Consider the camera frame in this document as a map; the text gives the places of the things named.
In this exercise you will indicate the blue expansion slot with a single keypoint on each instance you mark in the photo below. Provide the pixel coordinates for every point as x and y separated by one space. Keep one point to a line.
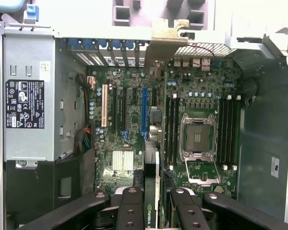
144 107

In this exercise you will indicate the metal socket cover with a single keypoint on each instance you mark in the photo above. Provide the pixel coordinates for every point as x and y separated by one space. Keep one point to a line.
201 172

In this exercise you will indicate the beige expansion slot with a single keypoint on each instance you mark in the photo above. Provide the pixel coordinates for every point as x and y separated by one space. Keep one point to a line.
104 105

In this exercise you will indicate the black plastic fan housing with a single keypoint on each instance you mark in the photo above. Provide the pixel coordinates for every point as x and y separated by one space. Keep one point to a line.
33 191

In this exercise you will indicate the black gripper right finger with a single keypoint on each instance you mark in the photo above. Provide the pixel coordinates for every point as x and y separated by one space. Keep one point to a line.
187 215

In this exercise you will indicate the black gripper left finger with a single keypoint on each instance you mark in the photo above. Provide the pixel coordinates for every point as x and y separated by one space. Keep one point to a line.
130 210

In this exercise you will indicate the grey parts rack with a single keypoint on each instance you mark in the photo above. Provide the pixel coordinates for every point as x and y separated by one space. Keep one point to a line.
158 9

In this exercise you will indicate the black open PC case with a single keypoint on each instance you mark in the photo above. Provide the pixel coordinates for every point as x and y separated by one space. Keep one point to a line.
261 134

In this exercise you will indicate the CPU socket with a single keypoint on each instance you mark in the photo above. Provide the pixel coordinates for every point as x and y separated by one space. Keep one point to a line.
198 137

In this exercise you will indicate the blue case latch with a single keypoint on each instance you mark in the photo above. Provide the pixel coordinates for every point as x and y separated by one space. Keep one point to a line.
31 13

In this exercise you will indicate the silver chipset heatsink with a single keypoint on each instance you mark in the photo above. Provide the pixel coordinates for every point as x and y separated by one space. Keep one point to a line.
123 160

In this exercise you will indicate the green motherboard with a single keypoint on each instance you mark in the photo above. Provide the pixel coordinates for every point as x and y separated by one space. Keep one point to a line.
134 112

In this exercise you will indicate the black expansion slot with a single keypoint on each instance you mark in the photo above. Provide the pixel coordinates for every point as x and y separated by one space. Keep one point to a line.
125 107
115 107

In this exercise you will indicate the grey power supply unit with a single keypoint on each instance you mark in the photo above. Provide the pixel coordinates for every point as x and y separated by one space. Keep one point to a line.
28 60

